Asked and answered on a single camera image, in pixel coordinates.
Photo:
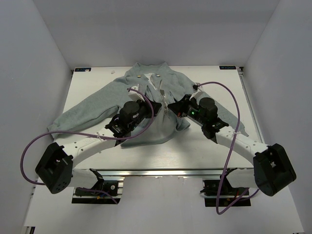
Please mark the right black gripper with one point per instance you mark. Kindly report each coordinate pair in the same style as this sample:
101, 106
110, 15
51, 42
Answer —
179, 107

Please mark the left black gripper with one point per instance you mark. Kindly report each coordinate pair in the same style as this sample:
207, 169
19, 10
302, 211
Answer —
146, 104

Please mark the grey zip-up jacket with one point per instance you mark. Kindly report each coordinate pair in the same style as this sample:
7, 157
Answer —
157, 82

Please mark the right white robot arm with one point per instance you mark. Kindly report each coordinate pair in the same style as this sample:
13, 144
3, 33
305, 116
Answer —
272, 170

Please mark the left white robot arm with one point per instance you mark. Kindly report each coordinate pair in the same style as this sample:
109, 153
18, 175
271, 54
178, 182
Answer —
57, 167

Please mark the right blue table label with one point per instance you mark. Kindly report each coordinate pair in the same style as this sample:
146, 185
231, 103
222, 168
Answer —
227, 67

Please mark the blue table label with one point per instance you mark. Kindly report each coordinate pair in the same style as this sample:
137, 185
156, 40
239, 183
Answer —
86, 69
227, 67

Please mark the left blue table label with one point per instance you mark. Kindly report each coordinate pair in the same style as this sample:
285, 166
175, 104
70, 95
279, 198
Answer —
86, 69

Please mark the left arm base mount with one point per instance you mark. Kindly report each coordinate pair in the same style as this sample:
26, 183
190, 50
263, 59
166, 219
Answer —
109, 192

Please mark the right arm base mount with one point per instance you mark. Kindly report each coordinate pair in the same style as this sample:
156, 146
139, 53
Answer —
211, 180

